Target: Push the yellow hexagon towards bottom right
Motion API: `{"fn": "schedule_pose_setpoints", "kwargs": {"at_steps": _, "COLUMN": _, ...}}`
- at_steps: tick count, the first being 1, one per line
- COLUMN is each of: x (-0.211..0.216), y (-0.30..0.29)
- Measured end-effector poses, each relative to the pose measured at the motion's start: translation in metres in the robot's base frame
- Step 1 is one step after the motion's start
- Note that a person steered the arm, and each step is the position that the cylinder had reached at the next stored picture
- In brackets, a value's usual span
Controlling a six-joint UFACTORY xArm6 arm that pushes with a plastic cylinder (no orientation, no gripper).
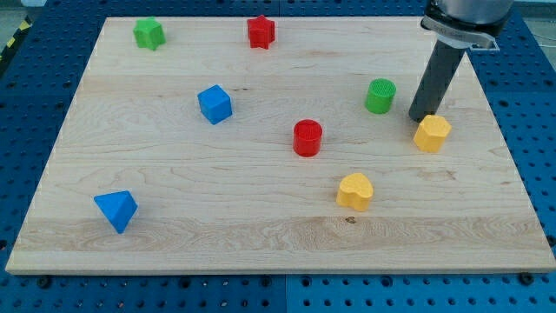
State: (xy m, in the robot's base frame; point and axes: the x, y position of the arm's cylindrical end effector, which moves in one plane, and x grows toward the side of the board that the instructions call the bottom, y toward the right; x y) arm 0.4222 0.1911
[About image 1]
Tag blue triangle block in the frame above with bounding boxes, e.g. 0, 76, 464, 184
93, 190, 138, 234

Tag green cylinder block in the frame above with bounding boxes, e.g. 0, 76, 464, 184
365, 78, 397, 114

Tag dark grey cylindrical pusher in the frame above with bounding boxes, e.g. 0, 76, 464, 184
408, 40, 465, 123

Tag red cylinder block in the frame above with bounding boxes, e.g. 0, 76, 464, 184
293, 119, 323, 157

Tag yellow heart block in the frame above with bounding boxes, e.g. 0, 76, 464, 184
336, 173, 374, 211

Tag green star block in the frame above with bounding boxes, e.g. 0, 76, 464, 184
133, 17, 166, 50

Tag yellow hexagon block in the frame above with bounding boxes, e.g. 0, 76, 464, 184
414, 115, 452, 153

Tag blue cube block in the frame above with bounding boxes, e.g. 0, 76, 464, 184
197, 84, 233, 124

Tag light wooden board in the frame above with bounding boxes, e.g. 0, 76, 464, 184
6, 17, 555, 275

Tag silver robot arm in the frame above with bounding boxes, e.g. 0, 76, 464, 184
408, 0, 513, 122

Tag red star block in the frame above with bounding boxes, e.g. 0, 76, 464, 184
247, 15, 275, 50

